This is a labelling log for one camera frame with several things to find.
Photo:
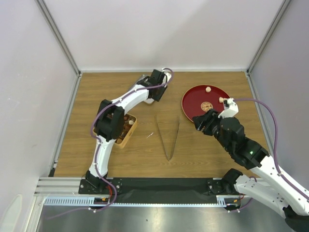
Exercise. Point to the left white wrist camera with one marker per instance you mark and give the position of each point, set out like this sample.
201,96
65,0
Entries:
168,75

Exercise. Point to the white chocolate pair right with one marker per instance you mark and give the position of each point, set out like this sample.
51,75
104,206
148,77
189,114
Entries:
220,99

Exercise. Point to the white heart chocolate top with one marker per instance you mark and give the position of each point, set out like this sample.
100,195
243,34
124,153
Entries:
208,89

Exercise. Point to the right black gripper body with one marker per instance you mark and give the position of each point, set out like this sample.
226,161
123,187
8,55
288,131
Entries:
212,127

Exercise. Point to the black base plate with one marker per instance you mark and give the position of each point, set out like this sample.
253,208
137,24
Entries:
172,190

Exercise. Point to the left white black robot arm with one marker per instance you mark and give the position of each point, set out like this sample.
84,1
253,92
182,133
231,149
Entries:
95,177

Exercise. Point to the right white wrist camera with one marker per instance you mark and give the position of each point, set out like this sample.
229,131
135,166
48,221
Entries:
230,108

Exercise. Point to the aluminium frame rail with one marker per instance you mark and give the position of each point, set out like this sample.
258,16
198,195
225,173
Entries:
59,191

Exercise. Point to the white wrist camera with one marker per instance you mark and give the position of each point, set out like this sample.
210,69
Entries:
230,108
168,75

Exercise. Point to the brown metal tongs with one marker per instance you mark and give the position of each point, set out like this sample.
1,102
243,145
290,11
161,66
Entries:
168,129

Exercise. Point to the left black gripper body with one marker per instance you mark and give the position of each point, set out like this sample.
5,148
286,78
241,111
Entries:
160,93

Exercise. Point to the round red plate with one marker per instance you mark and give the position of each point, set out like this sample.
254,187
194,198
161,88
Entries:
196,101

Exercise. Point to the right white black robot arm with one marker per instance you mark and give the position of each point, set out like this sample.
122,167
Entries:
265,169

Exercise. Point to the gold chocolate box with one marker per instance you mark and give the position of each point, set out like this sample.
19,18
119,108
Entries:
128,133

